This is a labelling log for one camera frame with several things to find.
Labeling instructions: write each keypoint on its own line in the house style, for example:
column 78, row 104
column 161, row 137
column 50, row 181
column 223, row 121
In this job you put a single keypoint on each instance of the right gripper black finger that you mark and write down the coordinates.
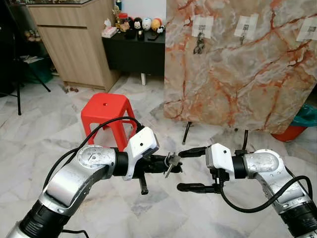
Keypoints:
column 195, row 187
column 193, row 151

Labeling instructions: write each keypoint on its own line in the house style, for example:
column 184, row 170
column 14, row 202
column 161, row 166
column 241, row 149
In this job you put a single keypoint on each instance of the silver keys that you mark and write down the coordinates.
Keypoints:
column 172, row 166

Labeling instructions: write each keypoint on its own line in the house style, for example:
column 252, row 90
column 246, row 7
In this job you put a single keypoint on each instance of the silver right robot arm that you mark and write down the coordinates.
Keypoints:
column 267, row 166

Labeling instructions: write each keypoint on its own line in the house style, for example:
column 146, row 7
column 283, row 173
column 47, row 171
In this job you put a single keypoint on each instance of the black metal panel leg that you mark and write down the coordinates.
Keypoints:
column 245, row 141
column 187, row 134

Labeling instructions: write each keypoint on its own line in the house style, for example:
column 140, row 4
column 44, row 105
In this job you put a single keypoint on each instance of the red plastic stool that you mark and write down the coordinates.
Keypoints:
column 106, row 111

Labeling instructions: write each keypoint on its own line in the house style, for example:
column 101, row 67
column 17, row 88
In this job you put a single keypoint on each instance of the red bucket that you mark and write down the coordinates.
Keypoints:
column 287, row 134

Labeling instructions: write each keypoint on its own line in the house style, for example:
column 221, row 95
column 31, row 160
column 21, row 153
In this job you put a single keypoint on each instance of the marble pattern panel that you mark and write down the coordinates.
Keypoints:
column 237, row 84

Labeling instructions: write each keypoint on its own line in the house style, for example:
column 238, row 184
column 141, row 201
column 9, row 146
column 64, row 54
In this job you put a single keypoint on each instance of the white console leg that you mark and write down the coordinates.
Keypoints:
column 144, row 79

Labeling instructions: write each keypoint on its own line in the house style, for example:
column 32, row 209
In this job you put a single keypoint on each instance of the black low console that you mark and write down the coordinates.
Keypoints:
column 133, row 57

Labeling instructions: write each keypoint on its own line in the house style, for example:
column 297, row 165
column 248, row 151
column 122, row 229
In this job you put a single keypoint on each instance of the small red dumbbell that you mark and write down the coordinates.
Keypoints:
column 73, row 89

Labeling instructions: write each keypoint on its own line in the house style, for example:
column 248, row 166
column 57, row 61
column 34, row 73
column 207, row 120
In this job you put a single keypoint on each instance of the black phone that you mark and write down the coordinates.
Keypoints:
column 154, row 36

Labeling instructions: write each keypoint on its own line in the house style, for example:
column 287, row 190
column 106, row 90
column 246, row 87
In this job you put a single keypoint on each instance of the small panda toy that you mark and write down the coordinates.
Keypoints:
column 161, row 29

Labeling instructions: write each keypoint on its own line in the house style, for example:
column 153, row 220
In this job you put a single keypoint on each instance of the black wallet pouch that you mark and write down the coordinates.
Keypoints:
column 130, row 34

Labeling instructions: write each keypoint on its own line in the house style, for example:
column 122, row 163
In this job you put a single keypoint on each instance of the orange egg shaped toy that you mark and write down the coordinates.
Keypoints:
column 156, row 25

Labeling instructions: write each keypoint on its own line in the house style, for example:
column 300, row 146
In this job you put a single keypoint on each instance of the white egg shaped toy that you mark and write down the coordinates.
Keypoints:
column 147, row 24

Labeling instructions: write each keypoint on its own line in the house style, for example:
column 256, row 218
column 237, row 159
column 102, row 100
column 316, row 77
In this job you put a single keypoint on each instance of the black egg shaped toy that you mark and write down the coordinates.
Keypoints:
column 137, row 24

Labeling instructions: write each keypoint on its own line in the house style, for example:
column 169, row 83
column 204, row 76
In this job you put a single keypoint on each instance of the pink white tissue box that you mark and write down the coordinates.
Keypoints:
column 109, row 30

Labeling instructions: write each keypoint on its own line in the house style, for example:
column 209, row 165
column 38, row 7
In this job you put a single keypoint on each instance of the light wooden cabinet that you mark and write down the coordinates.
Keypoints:
column 74, row 49

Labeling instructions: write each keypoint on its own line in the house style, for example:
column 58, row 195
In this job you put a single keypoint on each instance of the red lidded clear jar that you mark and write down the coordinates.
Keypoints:
column 122, row 19

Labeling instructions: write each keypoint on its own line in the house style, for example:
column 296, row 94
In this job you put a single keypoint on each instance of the green storage bin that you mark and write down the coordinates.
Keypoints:
column 37, row 72

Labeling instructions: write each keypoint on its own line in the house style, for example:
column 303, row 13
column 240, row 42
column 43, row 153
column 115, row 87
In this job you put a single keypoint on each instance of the black tripod stand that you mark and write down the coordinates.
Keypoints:
column 19, row 99

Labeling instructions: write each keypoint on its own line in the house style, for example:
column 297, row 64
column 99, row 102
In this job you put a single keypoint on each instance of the gold trophy figurine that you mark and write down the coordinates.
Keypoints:
column 117, row 10

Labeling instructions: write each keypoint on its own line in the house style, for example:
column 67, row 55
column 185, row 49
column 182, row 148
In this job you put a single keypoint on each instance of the white paper sheet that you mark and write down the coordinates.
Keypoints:
column 32, row 59

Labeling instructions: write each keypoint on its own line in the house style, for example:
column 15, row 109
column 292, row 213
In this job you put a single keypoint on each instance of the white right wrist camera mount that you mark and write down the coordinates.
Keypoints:
column 220, row 156

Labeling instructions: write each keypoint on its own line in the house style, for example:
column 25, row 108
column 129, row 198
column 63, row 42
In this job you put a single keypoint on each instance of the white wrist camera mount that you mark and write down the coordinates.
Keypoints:
column 143, row 146
column 220, row 156

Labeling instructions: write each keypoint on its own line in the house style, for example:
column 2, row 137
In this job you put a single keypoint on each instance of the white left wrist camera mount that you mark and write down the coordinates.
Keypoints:
column 143, row 146

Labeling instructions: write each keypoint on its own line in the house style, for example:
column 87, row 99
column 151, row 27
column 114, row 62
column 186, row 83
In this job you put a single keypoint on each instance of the white taped wall hook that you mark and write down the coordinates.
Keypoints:
column 245, row 26
column 307, row 29
column 203, row 24

